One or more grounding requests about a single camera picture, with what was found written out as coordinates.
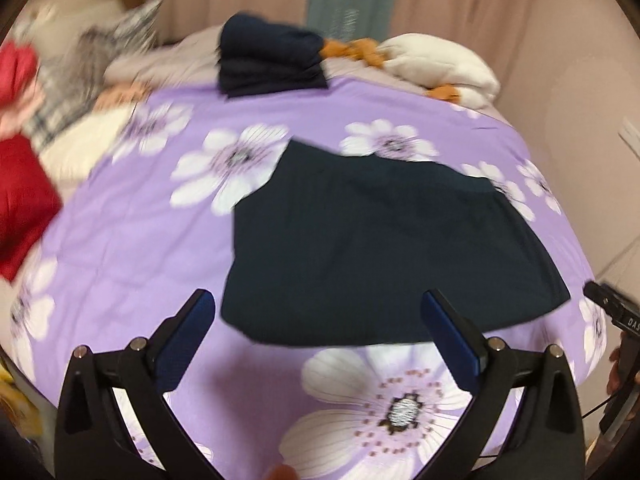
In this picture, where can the lower red puffer jacket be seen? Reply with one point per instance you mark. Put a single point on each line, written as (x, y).
(29, 202)

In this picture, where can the purple floral bed sheet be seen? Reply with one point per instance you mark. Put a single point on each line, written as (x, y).
(154, 222)

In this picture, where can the light grey folded blanket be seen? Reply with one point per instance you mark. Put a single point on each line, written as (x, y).
(191, 62)

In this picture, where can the grey plaid pillow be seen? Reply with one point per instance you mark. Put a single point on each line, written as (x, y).
(73, 79)

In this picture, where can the person's right hand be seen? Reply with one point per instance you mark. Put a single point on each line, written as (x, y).
(614, 380)

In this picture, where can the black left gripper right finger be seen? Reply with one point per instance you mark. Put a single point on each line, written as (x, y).
(546, 437)

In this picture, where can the red puffer jacket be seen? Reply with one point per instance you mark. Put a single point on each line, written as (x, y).
(29, 202)
(21, 94)

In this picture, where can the upper red puffer jacket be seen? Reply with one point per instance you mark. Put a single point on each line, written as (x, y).
(21, 94)

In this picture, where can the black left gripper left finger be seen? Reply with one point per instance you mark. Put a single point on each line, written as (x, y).
(113, 419)

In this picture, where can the white plush duck toy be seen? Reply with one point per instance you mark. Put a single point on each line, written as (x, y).
(440, 68)

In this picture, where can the pink pleated curtain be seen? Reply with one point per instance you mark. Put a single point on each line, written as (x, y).
(517, 38)

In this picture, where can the dark navy jacket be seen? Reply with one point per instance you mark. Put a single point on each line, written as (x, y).
(338, 251)

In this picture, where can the folded dark navy garment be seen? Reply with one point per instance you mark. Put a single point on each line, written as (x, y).
(258, 57)

